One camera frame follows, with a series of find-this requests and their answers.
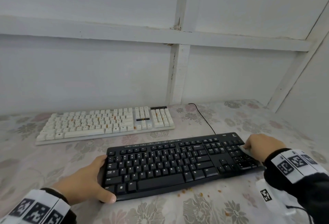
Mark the person's left hand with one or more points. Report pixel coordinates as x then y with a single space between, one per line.
82 185

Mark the person's right hand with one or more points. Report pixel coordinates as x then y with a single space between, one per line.
264 146

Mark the grey fluffy cloth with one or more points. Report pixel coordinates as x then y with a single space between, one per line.
245 150

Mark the white keyboard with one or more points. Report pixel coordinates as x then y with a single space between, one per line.
102 126

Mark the black keyboard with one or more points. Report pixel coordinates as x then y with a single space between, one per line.
167 170

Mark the person's right forearm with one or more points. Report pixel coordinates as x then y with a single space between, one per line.
308 185

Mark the person's left forearm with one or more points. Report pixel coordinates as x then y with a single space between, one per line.
59 196

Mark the floral tablecloth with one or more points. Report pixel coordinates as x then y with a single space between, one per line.
257 118

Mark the white marker right wristband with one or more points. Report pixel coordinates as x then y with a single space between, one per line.
295 164

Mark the white marker wristband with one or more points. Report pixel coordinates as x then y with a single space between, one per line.
295 164
36 207

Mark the white marker left wristband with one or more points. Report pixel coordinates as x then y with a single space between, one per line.
36 207

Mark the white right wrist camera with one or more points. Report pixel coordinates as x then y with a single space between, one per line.
270 198

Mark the white wooden frame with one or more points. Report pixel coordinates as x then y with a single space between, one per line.
102 30

